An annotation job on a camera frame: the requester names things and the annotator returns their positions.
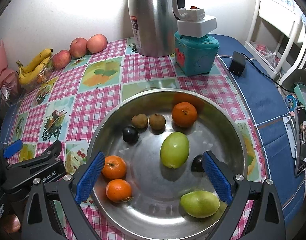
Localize yellow-green fruit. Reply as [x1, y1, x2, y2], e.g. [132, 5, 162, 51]
[180, 191, 220, 218]

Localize orange mandarin with stem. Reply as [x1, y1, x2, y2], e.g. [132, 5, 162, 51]
[102, 155, 127, 180]

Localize dark plum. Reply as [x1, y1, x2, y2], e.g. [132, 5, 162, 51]
[190, 154, 205, 172]
[122, 126, 139, 144]

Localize large green fruit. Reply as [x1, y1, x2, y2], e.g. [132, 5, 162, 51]
[160, 132, 189, 169]

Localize brown kiwi front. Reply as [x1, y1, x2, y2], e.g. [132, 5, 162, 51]
[131, 114, 148, 129]

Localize brown kiwi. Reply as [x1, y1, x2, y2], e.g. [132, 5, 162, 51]
[131, 114, 148, 129]
[149, 114, 166, 130]

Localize person's left hand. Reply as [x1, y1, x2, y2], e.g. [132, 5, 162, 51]
[1, 215, 21, 234]

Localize checkered fruit-print tablecloth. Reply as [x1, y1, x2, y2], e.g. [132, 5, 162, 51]
[1, 35, 266, 181]

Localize clear glass fruit dish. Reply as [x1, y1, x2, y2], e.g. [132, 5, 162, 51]
[20, 62, 54, 91]

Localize lower yellow banana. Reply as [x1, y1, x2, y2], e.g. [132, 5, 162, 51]
[18, 56, 50, 85]

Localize yellow banana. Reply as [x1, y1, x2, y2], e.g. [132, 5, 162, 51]
[16, 48, 53, 73]
[18, 56, 50, 85]

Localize large steel bowl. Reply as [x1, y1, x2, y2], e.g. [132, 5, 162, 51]
[87, 88, 247, 239]

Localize smartphone on stand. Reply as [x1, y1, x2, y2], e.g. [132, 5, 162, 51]
[295, 106, 306, 177]

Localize red apple left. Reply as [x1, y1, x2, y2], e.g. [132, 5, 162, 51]
[52, 50, 72, 70]

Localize red apple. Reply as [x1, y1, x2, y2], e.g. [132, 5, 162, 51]
[87, 34, 108, 54]
[52, 50, 72, 70]
[69, 37, 87, 59]

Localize upper yellow banana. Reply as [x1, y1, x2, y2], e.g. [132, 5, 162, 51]
[16, 48, 53, 73]

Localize blue fabric table cover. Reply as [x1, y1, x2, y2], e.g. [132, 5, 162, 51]
[0, 46, 305, 223]

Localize red apple middle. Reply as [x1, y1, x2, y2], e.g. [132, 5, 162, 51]
[69, 37, 87, 59]

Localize red apple right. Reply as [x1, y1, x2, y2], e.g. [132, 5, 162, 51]
[87, 34, 108, 54]

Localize black charger plug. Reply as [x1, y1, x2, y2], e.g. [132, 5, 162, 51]
[228, 51, 246, 77]

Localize teal toy box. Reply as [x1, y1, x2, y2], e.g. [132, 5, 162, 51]
[174, 31, 220, 76]

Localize white shelf rack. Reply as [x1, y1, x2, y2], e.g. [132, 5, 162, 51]
[245, 0, 306, 88]

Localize stainless steel thermos jug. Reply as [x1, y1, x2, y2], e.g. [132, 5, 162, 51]
[128, 0, 177, 57]

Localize white power adapter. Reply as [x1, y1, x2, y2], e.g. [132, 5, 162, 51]
[172, 0, 217, 38]

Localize black charger cable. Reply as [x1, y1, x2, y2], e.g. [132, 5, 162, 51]
[240, 52, 296, 94]

